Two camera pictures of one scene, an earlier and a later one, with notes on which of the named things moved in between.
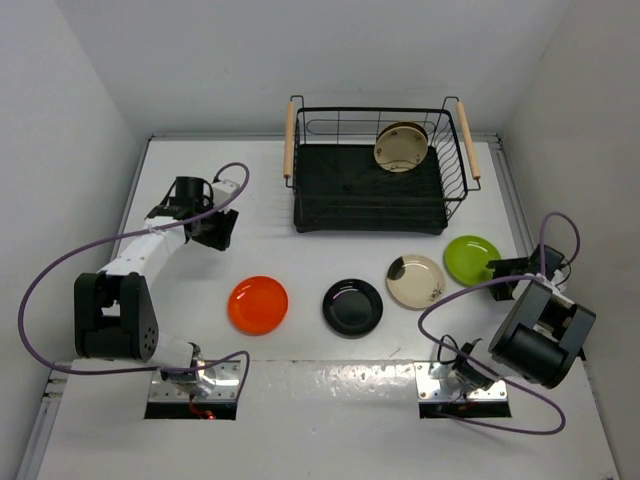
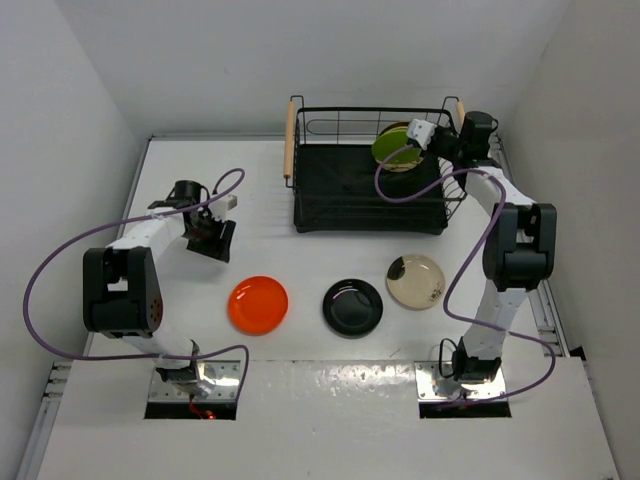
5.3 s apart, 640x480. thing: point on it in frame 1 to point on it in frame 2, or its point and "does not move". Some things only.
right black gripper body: x=504 y=268 to x=446 y=145
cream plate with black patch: x=415 y=282 does not move
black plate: x=352 y=308 does not move
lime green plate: x=466 y=257 to x=387 y=142
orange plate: x=257 y=305 does not move
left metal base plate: x=218 y=380 does not move
